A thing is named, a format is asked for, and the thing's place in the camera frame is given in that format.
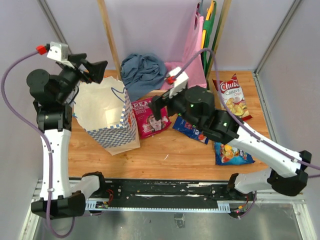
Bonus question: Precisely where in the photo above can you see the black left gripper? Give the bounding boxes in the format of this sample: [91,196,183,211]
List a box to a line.
[55,54,107,104]

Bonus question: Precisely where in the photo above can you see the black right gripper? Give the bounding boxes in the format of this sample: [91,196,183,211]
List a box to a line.
[147,83,202,130]

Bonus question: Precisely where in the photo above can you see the pink snack packet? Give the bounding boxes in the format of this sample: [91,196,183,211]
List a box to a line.
[131,97,171,139]

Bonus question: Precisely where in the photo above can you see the blue Burts chips bag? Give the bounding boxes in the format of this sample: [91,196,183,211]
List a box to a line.
[172,116,209,145]

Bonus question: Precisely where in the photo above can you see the blue checkered paper bag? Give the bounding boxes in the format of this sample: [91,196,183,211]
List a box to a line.
[73,76,141,156]

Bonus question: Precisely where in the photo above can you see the red Chubi cassava chips bag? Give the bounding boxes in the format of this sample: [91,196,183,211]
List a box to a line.
[220,74,252,121]

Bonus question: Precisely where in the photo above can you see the blue gummy candy bag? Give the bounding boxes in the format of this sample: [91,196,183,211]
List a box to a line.
[213,142,255,166]

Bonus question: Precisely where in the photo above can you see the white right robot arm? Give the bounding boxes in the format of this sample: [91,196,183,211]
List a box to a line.
[149,86,312,200]

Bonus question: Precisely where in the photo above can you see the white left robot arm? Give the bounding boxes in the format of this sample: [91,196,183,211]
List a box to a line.
[26,53,108,220]

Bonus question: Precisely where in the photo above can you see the blue crumpled cloth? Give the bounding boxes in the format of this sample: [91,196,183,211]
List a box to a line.
[121,53,167,102]

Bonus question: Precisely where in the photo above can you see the pink t-shirt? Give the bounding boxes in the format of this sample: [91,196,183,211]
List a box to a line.
[164,7,207,88]

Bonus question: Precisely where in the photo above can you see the yellow clothes hanger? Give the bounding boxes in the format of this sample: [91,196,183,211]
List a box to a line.
[201,0,217,49]

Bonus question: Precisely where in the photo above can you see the green t-shirt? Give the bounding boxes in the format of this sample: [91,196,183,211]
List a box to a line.
[198,0,217,76]

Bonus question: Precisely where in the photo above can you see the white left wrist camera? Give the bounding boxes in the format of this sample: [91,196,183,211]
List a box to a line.
[35,41,75,69]

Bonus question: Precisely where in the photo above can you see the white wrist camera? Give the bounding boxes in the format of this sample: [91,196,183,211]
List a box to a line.
[35,41,75,69]
[166,66,189,99]

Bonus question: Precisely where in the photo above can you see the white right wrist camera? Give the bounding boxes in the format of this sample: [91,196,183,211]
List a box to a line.
[166,66,189,99]

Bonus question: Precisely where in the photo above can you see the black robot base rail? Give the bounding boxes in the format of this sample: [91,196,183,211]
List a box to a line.
[85,178,254,213]

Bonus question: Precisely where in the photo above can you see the aluminium frame rails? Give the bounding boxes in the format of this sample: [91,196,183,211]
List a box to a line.
[19,0,320,240]

